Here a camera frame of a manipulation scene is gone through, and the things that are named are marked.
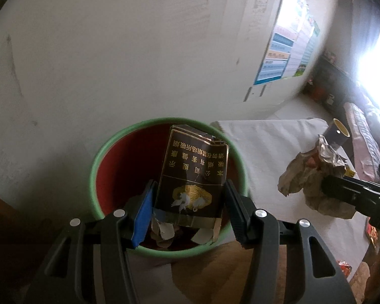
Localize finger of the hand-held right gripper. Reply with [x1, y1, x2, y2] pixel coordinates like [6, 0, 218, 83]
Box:
[321, 174, 380, 197]
[351, 193, 380, 233]

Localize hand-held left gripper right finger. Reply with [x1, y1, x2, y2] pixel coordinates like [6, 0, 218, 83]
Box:
[223, 179, 357, 304]

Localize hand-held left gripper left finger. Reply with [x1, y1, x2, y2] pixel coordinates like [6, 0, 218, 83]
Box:
[27, 179, 157, 304]

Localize paper wrapper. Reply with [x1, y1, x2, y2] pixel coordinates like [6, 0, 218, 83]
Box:
[278, 135, 357, 219]

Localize black and gold cigarette box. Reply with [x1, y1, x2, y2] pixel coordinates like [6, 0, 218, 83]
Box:
[152, 124, 230, 244]

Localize green bin with red inside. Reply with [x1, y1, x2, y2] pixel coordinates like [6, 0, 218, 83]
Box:
[89, 117, 250, 257]

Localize torn paper scraps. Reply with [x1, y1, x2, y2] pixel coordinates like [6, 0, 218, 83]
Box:
[150, 218, 175, 248]

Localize small red packet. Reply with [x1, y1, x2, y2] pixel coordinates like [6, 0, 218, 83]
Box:
[336, 259, 353, 280]
[364, 223, 380, 246]

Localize dark jar with yellow lid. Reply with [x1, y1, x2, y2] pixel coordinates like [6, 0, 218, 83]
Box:
[324, 118, 350, 146]

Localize pink quilted blanket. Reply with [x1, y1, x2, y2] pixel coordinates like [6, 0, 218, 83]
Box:
[344, 101, 380, 181]

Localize white table cloth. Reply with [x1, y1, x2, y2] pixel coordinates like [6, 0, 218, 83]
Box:
[211, 119, 377, 273]

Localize dark shelf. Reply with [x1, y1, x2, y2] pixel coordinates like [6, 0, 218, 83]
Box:
[307, 54, 362, 115]

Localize green wall poster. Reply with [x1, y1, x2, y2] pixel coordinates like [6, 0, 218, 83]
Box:
[293, 22, 321, 77]

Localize blue wall poster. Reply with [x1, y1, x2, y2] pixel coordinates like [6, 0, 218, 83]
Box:
[253, 22, 300, 86]

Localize white wall poster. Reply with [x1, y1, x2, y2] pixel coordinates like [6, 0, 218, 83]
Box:
[287, 0, 317, 77]

